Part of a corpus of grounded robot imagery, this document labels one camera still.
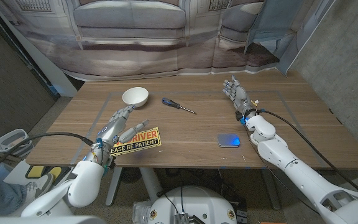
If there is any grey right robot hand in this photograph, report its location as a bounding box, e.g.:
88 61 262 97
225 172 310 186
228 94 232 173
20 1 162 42
222 74 257 116

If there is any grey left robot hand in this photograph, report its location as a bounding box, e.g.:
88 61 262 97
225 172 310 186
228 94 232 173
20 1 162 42
90 104 150 166

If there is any yellow black bumper sticker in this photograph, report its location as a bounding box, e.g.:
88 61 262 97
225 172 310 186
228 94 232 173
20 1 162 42
109 126 162 157

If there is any white bowl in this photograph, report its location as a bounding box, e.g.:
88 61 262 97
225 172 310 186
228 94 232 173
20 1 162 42
122 86 150 108

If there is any small grey metal tin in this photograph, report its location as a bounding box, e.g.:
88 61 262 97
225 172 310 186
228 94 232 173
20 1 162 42
217 133 241 148

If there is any white metal table leg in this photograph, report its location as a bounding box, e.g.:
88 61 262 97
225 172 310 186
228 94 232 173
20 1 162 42
261 169 282 211
105 167 164 208

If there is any printed room backdrop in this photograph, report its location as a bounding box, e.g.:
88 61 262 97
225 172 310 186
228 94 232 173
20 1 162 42
0 0 337 82

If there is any clear plastic container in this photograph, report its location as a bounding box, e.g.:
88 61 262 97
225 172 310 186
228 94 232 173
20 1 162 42
132 200 152 224

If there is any grey white sneaker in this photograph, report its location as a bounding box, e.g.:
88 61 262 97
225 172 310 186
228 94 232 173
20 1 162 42
23 173 55 200

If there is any grey plastic bucket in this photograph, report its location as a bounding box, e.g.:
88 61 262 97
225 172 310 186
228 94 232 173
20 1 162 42
0 128 34 158

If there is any white robot torso base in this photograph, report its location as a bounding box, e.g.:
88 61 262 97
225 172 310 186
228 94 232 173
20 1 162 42
147 185 238 224

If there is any blue black handled screwdriver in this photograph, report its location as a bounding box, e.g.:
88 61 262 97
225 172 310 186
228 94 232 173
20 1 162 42
161 97 198 115

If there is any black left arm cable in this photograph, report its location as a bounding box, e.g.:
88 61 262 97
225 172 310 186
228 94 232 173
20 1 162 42
0 132 94 187

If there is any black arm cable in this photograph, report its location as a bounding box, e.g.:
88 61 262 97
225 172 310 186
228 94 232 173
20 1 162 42
258 108 358 194
0 132 94 187

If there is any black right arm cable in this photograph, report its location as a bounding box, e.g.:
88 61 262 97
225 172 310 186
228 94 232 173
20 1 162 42
258 108 358 194

